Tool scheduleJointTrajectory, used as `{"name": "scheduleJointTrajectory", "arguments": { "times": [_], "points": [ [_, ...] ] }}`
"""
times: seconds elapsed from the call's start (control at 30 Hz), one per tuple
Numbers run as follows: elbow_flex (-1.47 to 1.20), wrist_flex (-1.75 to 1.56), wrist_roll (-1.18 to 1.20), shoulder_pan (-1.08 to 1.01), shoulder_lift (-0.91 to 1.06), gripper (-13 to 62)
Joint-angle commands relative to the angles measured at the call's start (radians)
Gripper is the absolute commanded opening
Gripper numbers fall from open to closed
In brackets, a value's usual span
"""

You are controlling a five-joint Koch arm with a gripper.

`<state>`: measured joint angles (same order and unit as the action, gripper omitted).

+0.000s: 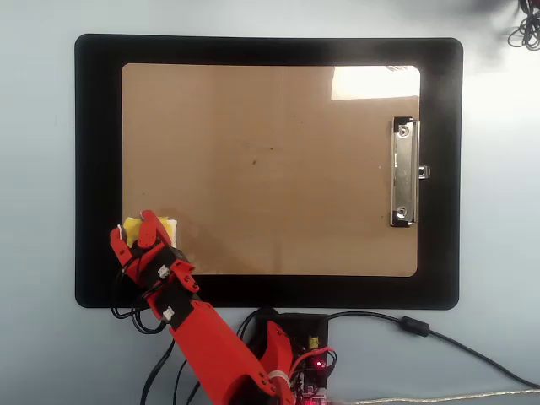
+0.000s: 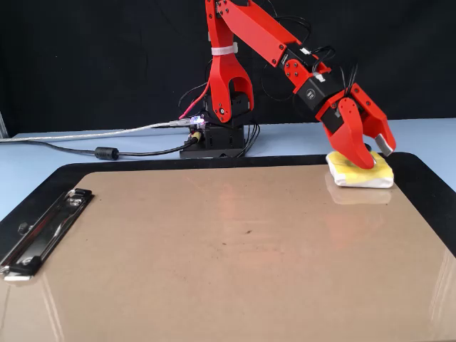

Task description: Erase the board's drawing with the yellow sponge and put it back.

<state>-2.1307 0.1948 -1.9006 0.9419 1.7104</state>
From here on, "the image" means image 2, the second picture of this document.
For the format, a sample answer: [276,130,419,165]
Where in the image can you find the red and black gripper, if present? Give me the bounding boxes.
[294,73,397,170]

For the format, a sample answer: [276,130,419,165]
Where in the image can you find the black desk mat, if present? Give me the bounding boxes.
[0,152,456,258]

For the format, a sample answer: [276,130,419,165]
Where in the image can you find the brown clipboard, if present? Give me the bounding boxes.
[0,162,456,342]

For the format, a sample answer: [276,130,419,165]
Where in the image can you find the silver metal clipboard clip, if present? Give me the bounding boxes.
[0,187,95,282]

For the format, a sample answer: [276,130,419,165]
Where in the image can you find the black servo cables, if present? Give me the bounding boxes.
[177,14,360,158]

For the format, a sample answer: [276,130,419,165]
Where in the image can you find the white cable tie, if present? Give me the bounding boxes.
[211,43,239,57]

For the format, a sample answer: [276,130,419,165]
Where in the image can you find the red wire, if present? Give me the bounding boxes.
[178,83,210,120]

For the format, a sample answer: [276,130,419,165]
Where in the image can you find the black cable with ferrite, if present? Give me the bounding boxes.
[26,137,200,161]

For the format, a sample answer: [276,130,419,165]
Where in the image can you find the silver braided USB cable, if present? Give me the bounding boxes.
[0,119,193,144]

